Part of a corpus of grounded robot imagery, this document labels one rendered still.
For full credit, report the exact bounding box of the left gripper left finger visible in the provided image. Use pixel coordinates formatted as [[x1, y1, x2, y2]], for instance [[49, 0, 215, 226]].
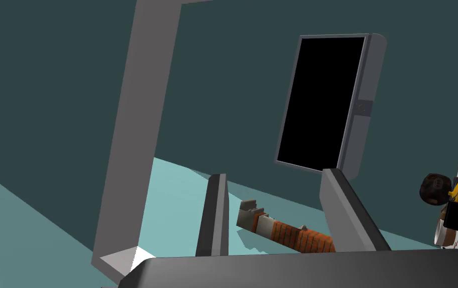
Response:
[[195, 173, 230, 258]]

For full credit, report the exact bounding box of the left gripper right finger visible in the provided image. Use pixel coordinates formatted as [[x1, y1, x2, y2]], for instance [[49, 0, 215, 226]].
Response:
[[318, 167, 392, 254]]

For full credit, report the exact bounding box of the orange brick chimney model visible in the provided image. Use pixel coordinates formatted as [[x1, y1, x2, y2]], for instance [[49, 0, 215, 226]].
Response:
[[235, 199, 337, 254]]

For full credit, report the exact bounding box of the black screen grey television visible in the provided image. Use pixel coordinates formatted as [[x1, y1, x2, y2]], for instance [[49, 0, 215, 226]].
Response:
[[274, 33, 388, 181]]

